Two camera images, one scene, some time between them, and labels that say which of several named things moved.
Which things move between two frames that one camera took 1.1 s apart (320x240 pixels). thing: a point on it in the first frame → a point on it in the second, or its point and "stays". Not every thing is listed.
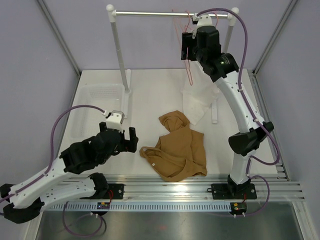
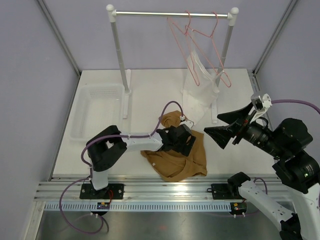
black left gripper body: (125, 145) → (182, 147)
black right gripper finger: (187, 39) → (236, 116)
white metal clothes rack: (233, 16) stays
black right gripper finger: (184, 53) → (223, 134)
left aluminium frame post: (56, 30) stays
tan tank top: (179, 152) stays
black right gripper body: (192, 50) → (242, 130)
